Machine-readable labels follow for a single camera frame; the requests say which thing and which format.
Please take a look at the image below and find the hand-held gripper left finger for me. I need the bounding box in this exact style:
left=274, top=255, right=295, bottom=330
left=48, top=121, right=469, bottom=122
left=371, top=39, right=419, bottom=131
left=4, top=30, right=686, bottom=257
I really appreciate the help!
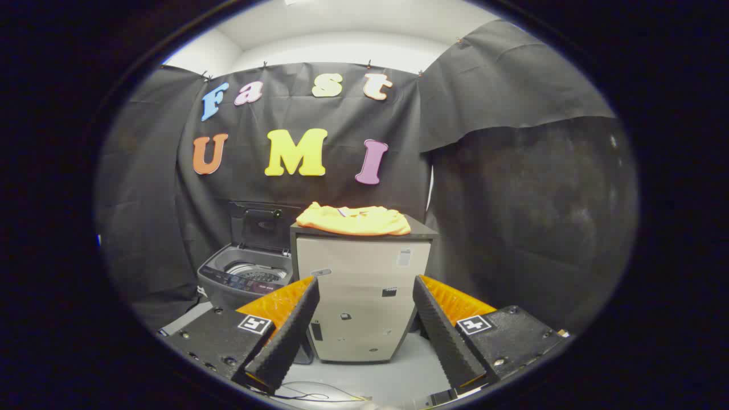
left=162, top=276, right=321, bottom=395

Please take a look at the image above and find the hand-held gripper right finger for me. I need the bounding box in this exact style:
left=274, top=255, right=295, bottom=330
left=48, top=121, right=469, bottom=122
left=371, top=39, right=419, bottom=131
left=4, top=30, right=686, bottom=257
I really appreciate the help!
left=412, top=275, right=570, bottom=393

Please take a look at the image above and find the grey washing machine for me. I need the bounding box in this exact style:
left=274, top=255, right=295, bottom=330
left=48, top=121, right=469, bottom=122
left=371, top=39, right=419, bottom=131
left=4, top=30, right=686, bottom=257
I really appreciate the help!
left=197, top=242, right=297, bottom=313

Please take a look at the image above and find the yellow orange garment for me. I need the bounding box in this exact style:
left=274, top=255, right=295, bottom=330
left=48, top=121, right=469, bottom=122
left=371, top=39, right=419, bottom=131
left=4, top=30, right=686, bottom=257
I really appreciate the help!
left=296, top=202, right=412, bottom=237

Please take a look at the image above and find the white cabinet with dark top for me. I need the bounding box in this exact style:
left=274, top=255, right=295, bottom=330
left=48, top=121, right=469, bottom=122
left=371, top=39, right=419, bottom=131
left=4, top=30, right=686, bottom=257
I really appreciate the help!
left=289, top=215, right=439, bottom=364

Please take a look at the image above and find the black backdrop cloth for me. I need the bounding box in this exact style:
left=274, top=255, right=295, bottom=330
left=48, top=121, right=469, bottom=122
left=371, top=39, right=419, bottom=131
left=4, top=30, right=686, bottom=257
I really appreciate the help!
left=96, top=20, right=638, bottom=337

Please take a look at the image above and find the thin black cable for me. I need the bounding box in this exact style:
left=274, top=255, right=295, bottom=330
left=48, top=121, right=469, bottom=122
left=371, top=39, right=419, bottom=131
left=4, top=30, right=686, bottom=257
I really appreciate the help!
left=251, top=380, right=371, bottom=403

